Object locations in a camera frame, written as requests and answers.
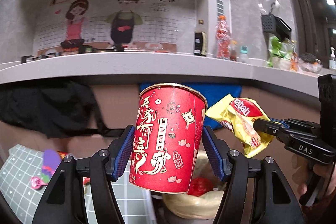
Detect yellow wafer snack packet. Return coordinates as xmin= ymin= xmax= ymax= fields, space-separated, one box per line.
xmin=206 ymin=94 xmax=274 ymax=158

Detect red paper noodle cup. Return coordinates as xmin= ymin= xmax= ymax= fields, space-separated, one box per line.
xmin=129 ymin=83 xmax=207 ymax=194

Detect purple eggplant sponge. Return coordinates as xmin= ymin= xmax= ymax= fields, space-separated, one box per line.
xmin=30 ymin=149 xmax=63 ymax=190

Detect yellow trash bag bin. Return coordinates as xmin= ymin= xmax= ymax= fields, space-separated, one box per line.
xmin=163 ymin=150 xmax=227 ymax=219

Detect right hand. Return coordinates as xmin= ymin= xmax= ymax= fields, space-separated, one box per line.
xmin=297 ymin=161 xmax=336 ymax=197

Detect black hanging cloth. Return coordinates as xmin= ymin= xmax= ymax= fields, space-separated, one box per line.
xmin=1 ymin=81 xmax=123 ymax=138

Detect glass bowl dark contents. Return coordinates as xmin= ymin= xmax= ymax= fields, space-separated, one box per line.
xmin=298 ymin=53 xmax=322 ymax=74

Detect white pump bottle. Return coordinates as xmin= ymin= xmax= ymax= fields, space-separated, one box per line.
xmin=329 ymin=47 xmax=336 ymax=71

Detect green plastic bag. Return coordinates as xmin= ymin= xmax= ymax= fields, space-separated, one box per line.
xmin=268 ymin=35 xmax=293 ymax=68

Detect small teal cap bottle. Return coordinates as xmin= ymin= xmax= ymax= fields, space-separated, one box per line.
xmin=239 ymin=46 xmax=248 ymax=64

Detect green checked floor mat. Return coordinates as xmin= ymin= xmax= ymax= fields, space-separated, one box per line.
xmin=1 ymin=144 xmax=157 ymax=223

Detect black box on counter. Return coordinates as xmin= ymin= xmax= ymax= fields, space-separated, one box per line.
xmin=193 ymin=32 xmax=207 ymax=56

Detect orange cap plastic bottle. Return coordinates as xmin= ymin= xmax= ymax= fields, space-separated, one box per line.
xmin=216 ymin=15 xmax=231 ymax=60

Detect black wall rack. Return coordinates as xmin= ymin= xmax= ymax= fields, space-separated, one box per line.
xmin=261 ymin=14 xmax=291 ymax=40

